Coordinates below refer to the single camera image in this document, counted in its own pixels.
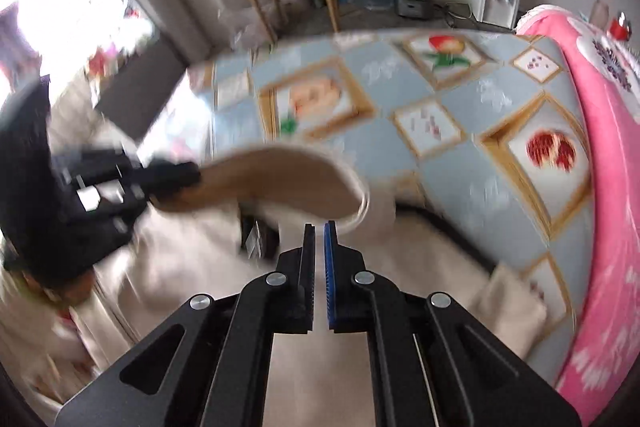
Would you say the blue picture-patterned bedsheet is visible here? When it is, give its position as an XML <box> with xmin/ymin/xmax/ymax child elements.
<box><xmin>187</xmin><ymin>29</ymin><xmax>596</xmax><ymax>388</ymax></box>

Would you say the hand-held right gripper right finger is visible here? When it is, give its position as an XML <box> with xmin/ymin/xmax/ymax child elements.
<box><xmin>324</xmin><ymin>220</ymin><xmax>583</xmax><ymax>427</ymax></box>

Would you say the cream jacket with black trim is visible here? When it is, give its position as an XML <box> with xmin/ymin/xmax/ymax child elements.
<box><xmin>0</xmin><ymin>79</ymin><xmax>548</xmax><ymax>427</ymax></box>

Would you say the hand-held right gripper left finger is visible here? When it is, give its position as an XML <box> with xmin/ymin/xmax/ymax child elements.
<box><xmin>54</xmin><ymin>223</ymin><xmax>317</xmax><ymax>427</ymax></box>

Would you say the pink floral blanket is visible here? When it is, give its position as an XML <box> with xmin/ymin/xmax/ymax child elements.
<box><xmin>515</xmin><ymin>4</ymin><xmax>640</xmax><ymax>427</ymax></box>

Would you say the dark cabinet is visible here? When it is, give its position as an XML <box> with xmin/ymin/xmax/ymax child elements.
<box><xmin>95</xmin><ymin>29</ymin><xmax>191</xmax><ymax>142</ymax></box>

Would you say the black cable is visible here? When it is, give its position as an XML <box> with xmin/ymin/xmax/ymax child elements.
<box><xmin>432</xmin><ymin>1</ymin><xmax>483</xmax><ymax>28</ymax></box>

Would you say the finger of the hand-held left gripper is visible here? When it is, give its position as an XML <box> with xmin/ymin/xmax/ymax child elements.
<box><xmin>75</xmin><ymin>189</ymin><xmax>151</xmax><ymax>233</ymax></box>
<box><xmin>60</xmin><ymin>149</ymin><xmax>202</xmax><ymax>188</ymax></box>

